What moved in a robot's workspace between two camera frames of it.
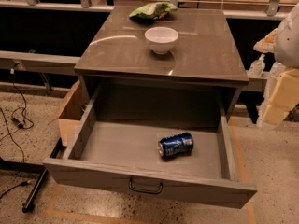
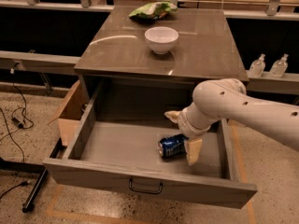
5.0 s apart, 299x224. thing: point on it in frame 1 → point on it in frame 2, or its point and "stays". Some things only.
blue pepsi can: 176,145 stays
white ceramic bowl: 161,38 stays
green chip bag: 155,10 stays
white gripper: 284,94 → 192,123
